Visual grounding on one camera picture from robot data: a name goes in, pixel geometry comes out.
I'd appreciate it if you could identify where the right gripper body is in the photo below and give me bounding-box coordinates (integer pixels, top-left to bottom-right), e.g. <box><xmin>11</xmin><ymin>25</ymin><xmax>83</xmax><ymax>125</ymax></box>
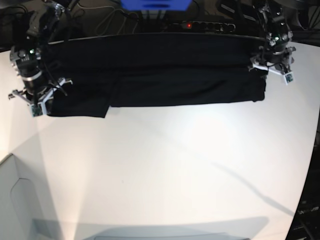
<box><xmin>8</xmin><ymin>75</ymin><xmax>73</xmax><ymax>110</ymax></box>

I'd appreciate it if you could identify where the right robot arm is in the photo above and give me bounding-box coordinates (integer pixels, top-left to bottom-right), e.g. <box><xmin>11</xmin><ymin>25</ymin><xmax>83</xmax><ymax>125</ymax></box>
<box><xmin>8</xmin><ymin>0</ymin><xmax>71</xmax><ymax>117</ymax></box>

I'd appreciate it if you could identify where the blue box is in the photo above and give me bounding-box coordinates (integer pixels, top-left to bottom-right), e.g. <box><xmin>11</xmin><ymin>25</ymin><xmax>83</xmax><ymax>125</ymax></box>
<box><xmin>120</xmin><ymin>0</ymin><xmax>192</xmax><ymax>11</ymax></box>

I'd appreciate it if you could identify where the black T-shirt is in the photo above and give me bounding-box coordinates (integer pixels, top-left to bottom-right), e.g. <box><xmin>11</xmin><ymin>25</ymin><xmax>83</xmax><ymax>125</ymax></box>
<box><xmin>45</xmin><ymin>33</ymin><xmax>267</xmax><ymax>118</ymax></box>

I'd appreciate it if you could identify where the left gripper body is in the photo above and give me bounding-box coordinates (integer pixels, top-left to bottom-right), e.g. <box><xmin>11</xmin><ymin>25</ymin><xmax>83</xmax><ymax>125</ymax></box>
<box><xmin>248</xmin><ymin>46</ymin><xmax>297</xmax><ymax>78</ymax></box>

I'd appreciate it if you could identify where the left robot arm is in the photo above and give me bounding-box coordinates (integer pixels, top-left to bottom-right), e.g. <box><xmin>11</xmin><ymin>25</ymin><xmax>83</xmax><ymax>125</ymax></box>
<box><xmin>249</xmin><ymin>0</ymin><xmax>309</xmax><ymax>84</ymax></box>

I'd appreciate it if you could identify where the black power strip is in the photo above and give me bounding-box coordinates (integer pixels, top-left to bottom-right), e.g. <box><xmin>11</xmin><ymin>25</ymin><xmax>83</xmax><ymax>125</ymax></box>
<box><xmin>173</xmin><ymin>21</ymin><xmax>236</xmax><ymax>33</ymax></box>

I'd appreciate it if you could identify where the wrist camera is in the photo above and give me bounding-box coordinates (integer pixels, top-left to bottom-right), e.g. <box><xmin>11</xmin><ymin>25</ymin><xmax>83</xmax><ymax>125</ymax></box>
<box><xmin>29</xmin><ymin>104</ymin><xmax>47</xmax><ymax>118</ymax></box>
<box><xmin>283</xmin><ymin>71</ymin><xmax>295</xmax><ymax>85</ymax></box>

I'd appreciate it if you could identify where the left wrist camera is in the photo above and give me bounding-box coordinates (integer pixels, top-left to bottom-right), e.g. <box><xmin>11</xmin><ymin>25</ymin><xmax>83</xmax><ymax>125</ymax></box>
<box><xmin>283</xmin><ymin>71</ymin><xmax>295</xmax><ymax>85</ymax></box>

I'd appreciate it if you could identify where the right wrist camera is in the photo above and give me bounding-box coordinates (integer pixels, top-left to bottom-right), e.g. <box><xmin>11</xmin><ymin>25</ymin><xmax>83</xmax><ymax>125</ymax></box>
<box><xmin>29</xmin><ymin>104</ymin><xmax>47</xmax><ymax>118</ymax></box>

